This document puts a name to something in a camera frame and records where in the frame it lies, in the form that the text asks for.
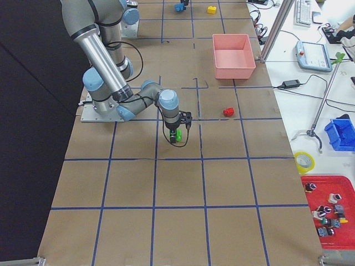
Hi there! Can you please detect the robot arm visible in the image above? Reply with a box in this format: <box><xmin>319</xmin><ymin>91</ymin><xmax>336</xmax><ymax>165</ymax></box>
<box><xmin>62</xmin><ymin>1</ymin><xmax>192</xmax><ymax>146</ymax></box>
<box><xmin>98</xmin><ymin>1</ymin><xmax>140</xmax><ymax>80</ymax></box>

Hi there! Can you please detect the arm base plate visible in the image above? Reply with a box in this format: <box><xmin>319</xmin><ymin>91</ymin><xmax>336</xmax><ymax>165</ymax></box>
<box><xmin>81</xmin><ymin>91</ymin><xmax>135</xmax><ymax>122</ymax></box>
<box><xmin>119</xmin><ymin>21</ymin><xmax>139</xmax><ymax>39</ymax></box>

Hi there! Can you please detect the yellow toy block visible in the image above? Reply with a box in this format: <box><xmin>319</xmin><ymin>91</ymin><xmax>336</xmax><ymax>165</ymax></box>
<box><xmin>207</xmin><ymin>6</ymin><xmax>217</xmax><ymax>14</ymax></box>

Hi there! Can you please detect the red plastic tray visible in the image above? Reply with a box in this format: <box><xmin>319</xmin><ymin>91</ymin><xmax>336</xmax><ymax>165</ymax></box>
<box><xmin>301</xmin><ymin>175</ymin><xmax>354</xmax><ymax>250</ymax></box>

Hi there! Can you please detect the blue toy block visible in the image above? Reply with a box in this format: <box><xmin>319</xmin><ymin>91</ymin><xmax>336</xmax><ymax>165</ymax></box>
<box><xmin>174</xmin><ymin>3</ymin><xmax>186</xmax><ymax>12</ymax></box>

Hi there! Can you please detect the red toy block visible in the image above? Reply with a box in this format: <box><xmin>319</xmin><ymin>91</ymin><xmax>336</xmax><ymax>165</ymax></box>
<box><xmin>222</xmin><ymin>108</ymin><xmax>235</xmax><ymax>117</ymax></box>

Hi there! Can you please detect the pink plastic box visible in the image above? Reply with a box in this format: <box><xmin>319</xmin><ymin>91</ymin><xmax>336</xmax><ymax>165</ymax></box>
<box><xmin>212</xmin><ymin>34</ymin><xmax>256</xmax><ymax>79</ymax></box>

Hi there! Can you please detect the teach pendant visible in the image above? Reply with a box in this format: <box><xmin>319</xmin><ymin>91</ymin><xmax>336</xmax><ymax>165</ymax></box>
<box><xmin>295</xmin><ymin>40</ymin><xmax>333</xmax><ymax>72</ymax></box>

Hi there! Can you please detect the white keyboard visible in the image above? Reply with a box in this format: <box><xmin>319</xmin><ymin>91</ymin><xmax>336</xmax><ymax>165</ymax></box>
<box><xmin>293</xmin><ymin>0</ymin><xmax>312</xmax><ymax>27</ymax></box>

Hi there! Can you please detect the blue plastic bin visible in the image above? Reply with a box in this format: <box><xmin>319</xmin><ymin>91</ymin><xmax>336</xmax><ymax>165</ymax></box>
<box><xmin>324</xmin><ymin>114</ymin><xmax>354</xmax><ymax>151</ymax></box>

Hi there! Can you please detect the yellow tape roll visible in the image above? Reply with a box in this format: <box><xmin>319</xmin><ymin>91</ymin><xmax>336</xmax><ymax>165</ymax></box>
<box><xmin>295</xmin><ymin>151</ymin><xmax>315</xmax><ymax>175</ymax></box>

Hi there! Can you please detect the aluminium frame post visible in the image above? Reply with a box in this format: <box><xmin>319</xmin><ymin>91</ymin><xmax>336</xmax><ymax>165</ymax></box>
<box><xmin>260</xmin><ymin>0</ymin><xmax>294</xmax><ymax>63</ymax></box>

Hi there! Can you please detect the black power adapter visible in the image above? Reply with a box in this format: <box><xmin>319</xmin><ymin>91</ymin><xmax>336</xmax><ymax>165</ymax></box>
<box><xmin>281</xmin><ymin>79</ymin><xmax>301</xmax><ymax>89</ymax></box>

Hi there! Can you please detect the grabber reach tool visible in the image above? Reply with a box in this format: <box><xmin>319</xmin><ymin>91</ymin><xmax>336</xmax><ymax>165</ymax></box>
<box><xmin>291</xmin><ymin>52</ymin><xmax>345</xmax><ymax>154</ymax></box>

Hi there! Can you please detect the green toy block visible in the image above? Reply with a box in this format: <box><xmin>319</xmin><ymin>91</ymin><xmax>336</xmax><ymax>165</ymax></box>
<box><xmin>175</xmin><ymin>129</ymin><xmax>182</xmax><ymax>142</ymax></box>

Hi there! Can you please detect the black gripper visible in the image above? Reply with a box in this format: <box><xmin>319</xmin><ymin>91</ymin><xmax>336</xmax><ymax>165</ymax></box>
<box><xmin>169</xmin><ymin>110</ymin><xmax>192</xmax><ymax>143</ymax></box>

